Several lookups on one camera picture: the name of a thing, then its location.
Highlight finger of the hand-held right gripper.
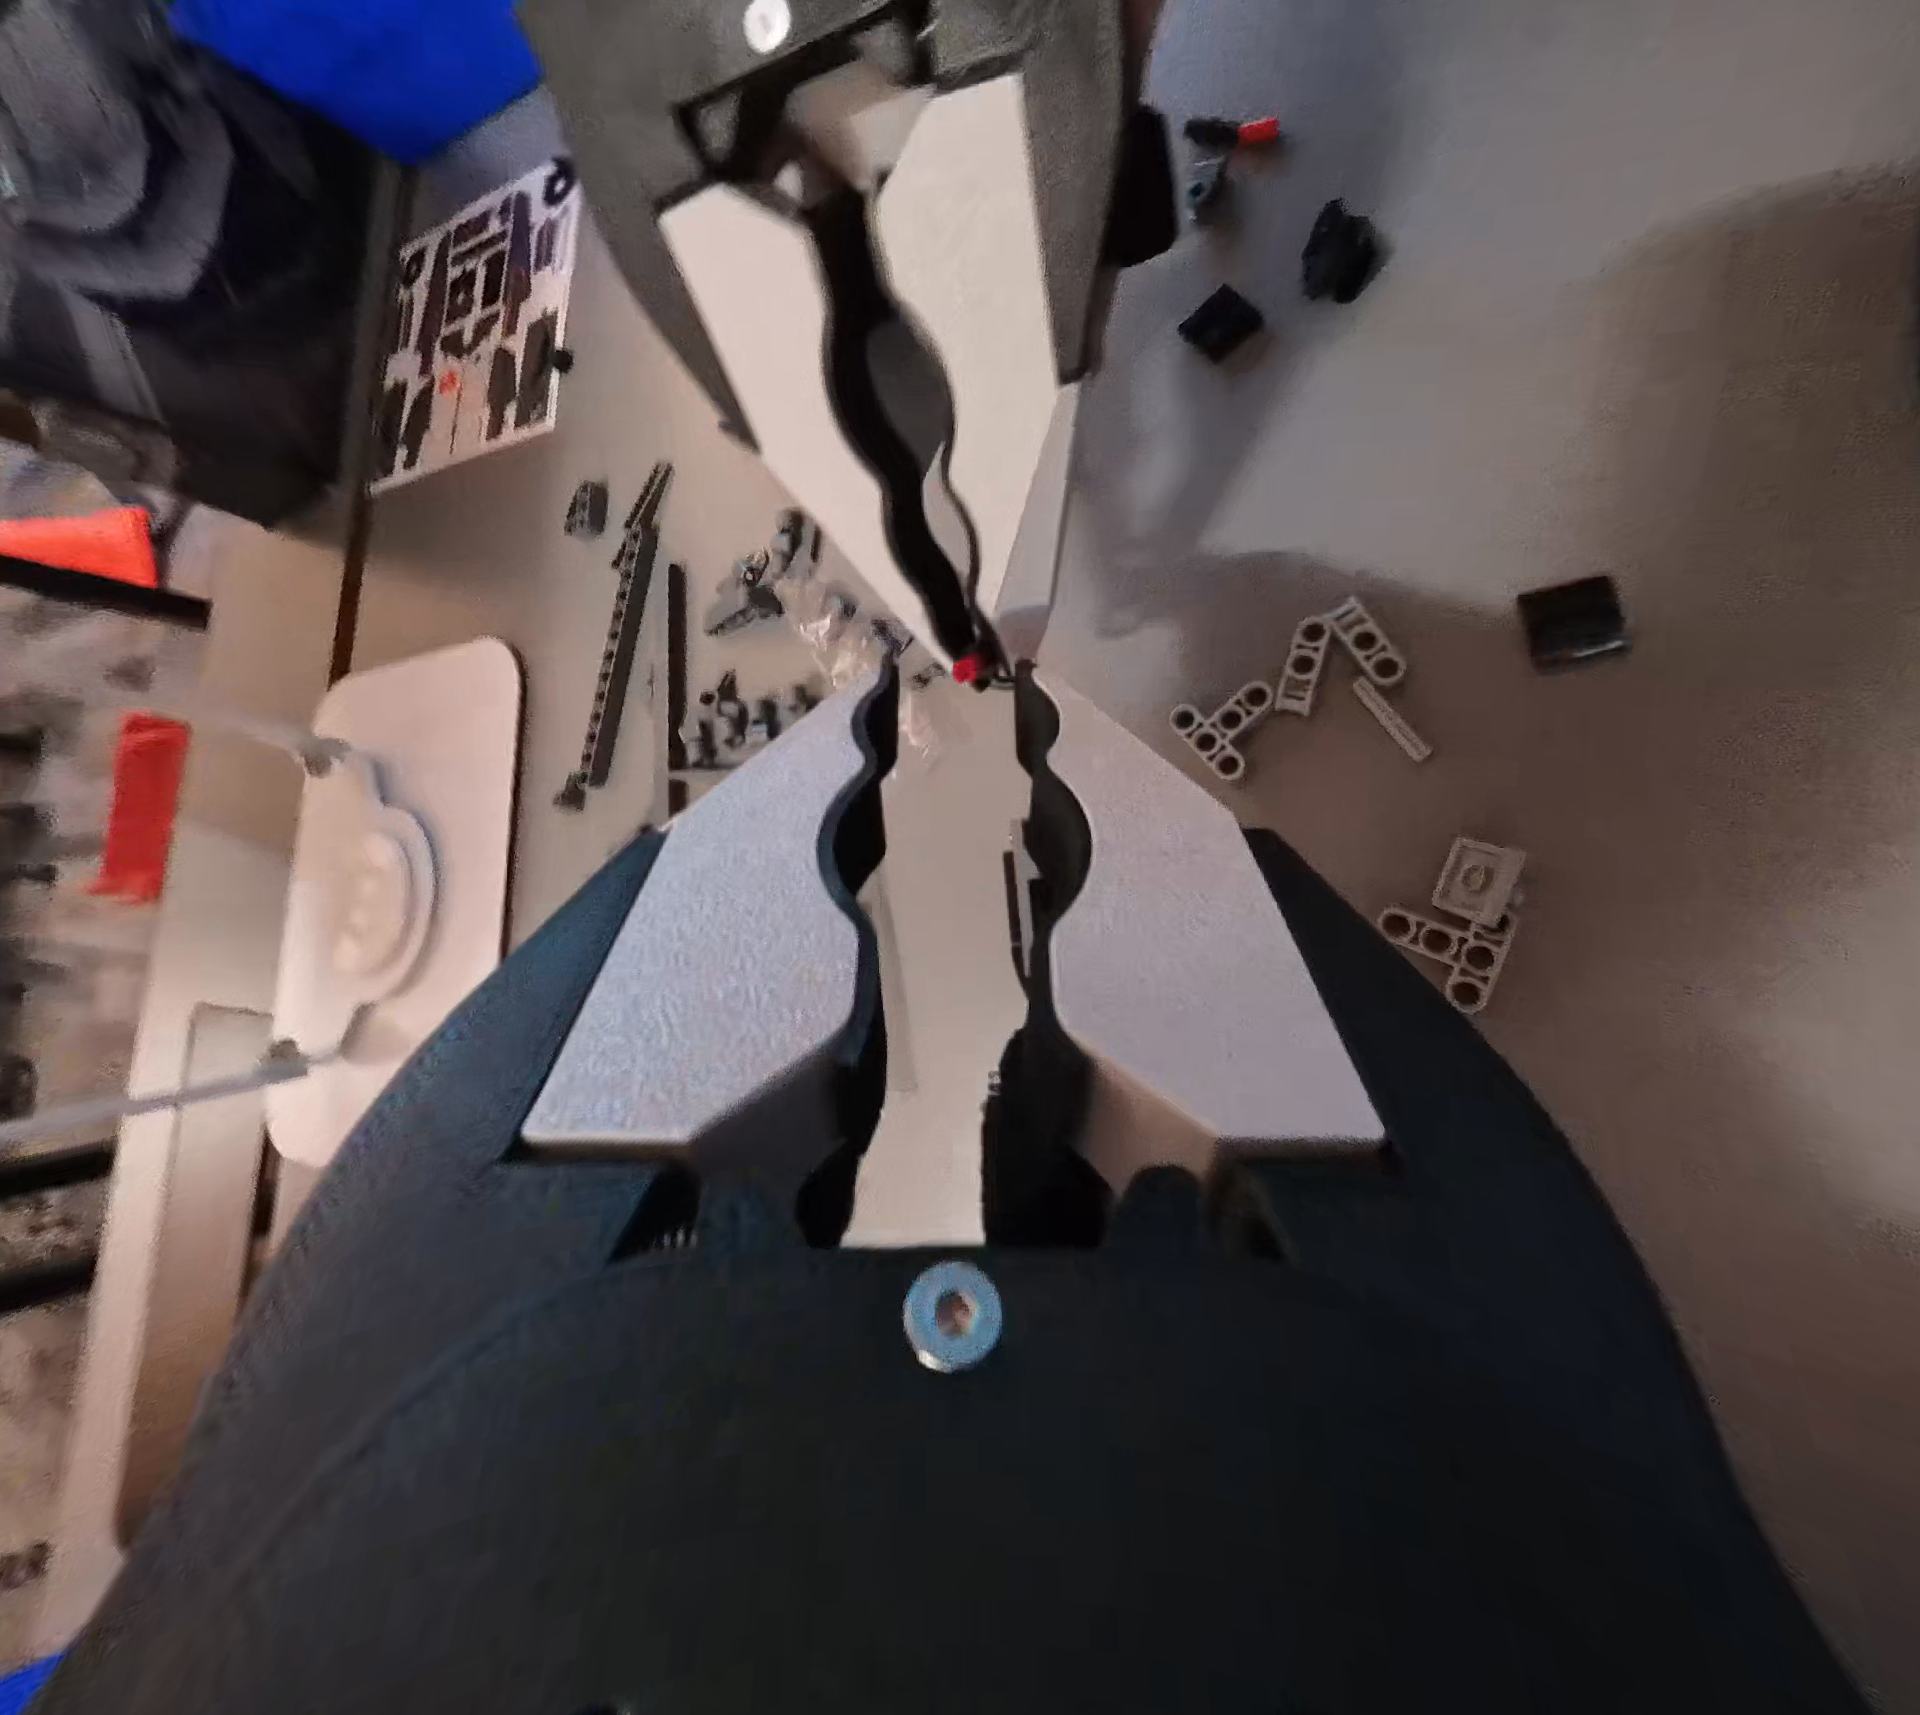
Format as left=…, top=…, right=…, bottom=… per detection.
left=656, top=190, right=970, bottom=676
left=875, top=70, right=1084, bottom=654

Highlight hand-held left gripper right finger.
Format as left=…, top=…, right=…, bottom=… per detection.
left=983, top=658, right=1387, bottom=1251

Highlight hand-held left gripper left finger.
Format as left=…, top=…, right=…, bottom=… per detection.
left=519, top=662, right=901, bottom=1251

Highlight black square lego block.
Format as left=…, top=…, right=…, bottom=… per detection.
left=1177, top=282, right=1265, bottom=365

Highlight group of light grey lego pieces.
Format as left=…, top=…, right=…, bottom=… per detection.
left=1168, top=597, right=1532, bottom=1017

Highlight black lego piece red tip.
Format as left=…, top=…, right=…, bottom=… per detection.
left=1182, top=114, right=1283, bottom=218

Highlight clear bag of lego pins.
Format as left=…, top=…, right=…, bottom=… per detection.
left=795, top=604, right=962, bottom=761

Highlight group of dark grey lego pieces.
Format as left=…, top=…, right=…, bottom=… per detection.
left=553, top=463, right=962, bottom=815

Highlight black rounded lego piece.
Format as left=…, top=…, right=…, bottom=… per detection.
left=1300, top=198, right=1383, bottom=304

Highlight black curved lego tile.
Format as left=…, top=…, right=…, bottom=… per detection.
left=1513, top=576, right=1634, bottom=672

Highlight lego instruction booklet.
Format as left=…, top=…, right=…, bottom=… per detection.
left=0, top=501, right=212, bottom=1312

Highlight dark cloth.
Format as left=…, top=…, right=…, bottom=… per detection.
left=0, top=0, right=405, bottom=533

